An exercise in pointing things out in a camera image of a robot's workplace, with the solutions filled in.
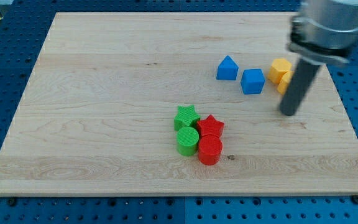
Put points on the yellow heart block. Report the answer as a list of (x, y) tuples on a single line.
[(284, 82)]

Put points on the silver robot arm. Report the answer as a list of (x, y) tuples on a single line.
[(324, 31)]

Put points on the blue cube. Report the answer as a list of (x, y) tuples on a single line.
[(252, 81)]

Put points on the green star block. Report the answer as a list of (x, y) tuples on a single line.
[(186, 117)]

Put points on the green cylinder block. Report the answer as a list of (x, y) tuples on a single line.
[(187, 141)]

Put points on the red star block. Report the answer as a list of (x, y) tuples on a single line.
[(210, 126)]

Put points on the red cylinder block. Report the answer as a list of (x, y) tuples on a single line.
[(209, 150)]

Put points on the light wooden board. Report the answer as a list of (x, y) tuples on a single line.
[(97, 115)]

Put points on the blue triangular block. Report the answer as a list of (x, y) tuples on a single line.
[(227, 69)]

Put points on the yellow hexagon block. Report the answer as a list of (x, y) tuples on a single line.
[(278, 68)]

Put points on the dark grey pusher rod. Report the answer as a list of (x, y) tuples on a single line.
[(298, 87)]

